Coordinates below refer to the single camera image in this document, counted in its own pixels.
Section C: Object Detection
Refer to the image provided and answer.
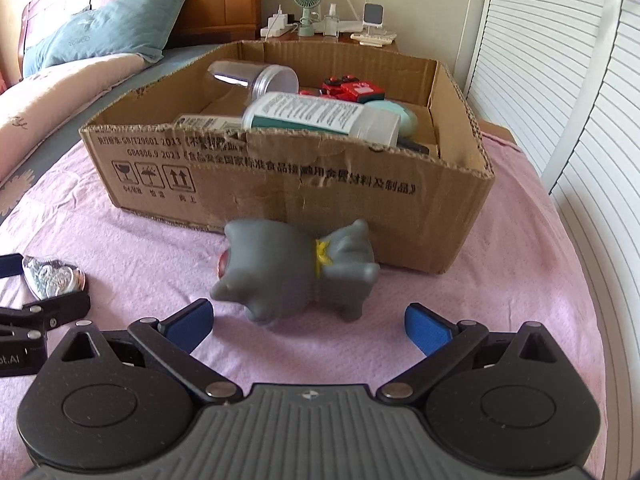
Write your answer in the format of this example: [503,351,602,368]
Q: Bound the white power strip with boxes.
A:
[267,5,297,32]

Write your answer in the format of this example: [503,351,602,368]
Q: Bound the small green desk fan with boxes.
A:
[292,0,324,39]

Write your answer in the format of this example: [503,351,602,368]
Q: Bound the clear plastic jar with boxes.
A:
[207,59,300,102]

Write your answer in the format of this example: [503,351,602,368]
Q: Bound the red robot toy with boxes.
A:
[319,75,386,104]

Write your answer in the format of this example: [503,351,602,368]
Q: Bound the white plastic bottle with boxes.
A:
[242,92,402,149]

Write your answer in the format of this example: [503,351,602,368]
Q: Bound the grey elephant toy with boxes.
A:
[210,217,381,333]

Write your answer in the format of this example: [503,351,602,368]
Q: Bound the pink pillow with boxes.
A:
[0,52,151,183]

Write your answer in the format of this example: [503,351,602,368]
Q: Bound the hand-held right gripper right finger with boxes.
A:
[376,303,567,404]

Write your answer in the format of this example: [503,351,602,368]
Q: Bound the white louvered doors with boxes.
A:
[460,0,640,376]

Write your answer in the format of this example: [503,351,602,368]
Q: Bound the correction tape dispenser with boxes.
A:
[22,255,87,299]

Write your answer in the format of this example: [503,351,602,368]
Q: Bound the pink blanket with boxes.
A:
[0,119,623,466]

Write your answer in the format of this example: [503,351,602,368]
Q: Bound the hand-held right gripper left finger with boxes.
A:
[54,298,239,404]

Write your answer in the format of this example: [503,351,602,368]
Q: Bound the clear spray bottle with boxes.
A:
[322,2,341,37]

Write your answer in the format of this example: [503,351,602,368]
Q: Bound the cardboard box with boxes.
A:
[79,40,496,275]

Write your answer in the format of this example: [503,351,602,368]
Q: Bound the white desk clock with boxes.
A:
[361,2,386,36]

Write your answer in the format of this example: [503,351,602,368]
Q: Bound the blue patterned bedsheet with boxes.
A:
[0,44,223,221]

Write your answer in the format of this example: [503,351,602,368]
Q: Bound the wooden nightstand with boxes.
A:
[259,29,401,55]

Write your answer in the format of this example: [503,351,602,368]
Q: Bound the blue pillow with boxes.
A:
[22,0,194,79]

